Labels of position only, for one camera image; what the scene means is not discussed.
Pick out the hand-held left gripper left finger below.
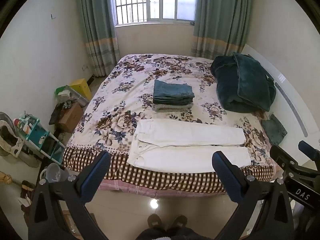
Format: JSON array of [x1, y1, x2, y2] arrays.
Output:
[[28, 151, 111, 240]]

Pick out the small black table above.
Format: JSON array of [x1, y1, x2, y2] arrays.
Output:
[[48, 103, 66, 141]]

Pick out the dark green blanket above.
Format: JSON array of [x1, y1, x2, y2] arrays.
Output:
[[210, 52, 277, 113]]

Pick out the clear plastic box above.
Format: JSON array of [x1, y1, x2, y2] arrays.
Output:
[[70, 86, 90, 106]]

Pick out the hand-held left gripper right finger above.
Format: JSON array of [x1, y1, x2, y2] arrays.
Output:
[[212, 151, 294, 240]]

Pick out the clear plastic cup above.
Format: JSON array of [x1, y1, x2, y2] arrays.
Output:
[[41, 163, 70, 184]]

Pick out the person's brown shoe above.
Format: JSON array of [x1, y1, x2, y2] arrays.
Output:
[[147, 213, 161, 231], [172, 215, 188, 231]]

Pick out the green striped curtain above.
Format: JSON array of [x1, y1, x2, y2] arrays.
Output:
[[191, 0, 252, 61], [76, 0, 121, 77]]

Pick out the bed with floral sheet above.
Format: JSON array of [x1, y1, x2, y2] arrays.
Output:
[[61, 53, 286, 198]]

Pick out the blue denim garment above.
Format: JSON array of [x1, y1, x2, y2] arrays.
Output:
[[261, 113, 288, 146]]

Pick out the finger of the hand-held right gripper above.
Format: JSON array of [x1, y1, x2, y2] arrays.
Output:
[[269, 144, 305, 173], [298, 140, 320, 159]]

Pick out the cardboard box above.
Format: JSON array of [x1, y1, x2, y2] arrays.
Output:
[[58, 102, 84, 133]]

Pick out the teal storage shelf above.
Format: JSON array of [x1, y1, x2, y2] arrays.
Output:
[[13, 112, 66, 166]]

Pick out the barred window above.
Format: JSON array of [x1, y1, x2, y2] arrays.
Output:
[[114, 0, 200, 27]]

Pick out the white pants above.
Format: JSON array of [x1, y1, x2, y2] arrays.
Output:
[[127, 119, 251, 174]]

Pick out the folded blue jeans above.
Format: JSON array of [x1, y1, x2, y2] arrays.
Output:
[[152, 79, 195, 106]]

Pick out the white headboard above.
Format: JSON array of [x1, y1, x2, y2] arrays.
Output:
[[241, 43, 320, 167]]

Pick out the folded grey pants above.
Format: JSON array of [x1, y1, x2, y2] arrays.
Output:
[[154, 102, 194, 113]]

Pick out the yellow box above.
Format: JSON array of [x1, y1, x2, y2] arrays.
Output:
[[69, 78, 92, 99]]

